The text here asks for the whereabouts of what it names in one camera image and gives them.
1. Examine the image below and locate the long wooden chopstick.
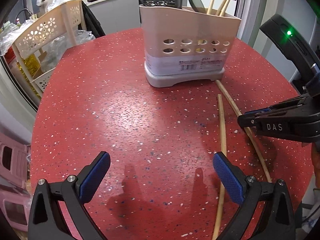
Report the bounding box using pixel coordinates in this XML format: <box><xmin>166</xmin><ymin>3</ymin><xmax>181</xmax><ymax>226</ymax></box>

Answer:
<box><xmin>212</xmin><ymin>94</ymin><xmax>227</xmax><ymax>240</ymax></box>
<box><xmin>216</xmin><ymin>80</ymin><xmax>272</xmax><ymax>183</ymax></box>

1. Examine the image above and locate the pink plastic utensil holder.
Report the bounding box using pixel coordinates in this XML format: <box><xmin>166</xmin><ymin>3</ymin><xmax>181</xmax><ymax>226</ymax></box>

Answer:
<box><xmin>139</xmin><ymin>6</ymin><xmax>241</xmax><ymax>88</ymax></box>

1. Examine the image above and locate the person's right hand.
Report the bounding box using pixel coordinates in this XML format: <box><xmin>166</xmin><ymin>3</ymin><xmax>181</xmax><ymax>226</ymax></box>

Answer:
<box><xmin>311</xmin><ymin>144</ymin><xmax>320</xmax><ymax>189</ymax></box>

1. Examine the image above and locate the pink plastic stool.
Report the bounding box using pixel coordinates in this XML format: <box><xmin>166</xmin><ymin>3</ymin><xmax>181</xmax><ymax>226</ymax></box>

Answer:
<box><xmin>1</xmin><ymin>134</ymin><xmax>31</xmax><ymax>232</ymax></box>

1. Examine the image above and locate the thin bamboo chopstick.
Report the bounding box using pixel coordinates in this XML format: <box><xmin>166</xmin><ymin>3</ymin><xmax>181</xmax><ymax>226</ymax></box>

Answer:
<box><xmin>215</xmin><ymin>0</ymin><xmax>230</xmax><ymax>17</ymax></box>
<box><xmin>219</xmin><ymin>0</ymin><xmax>230</xmax><ymax>17</ymax></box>
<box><xmin>206</xmin><ymin>0</ymin><xmax>215</xmax><ymax>15</ymax></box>

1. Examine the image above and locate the cream plastic storage trolley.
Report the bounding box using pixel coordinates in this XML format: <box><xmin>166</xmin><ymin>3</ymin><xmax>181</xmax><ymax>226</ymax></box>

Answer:
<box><xmin>11</xmin><ymin>0</ymin><xmax>86</xmax><ymax>96</ymax></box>

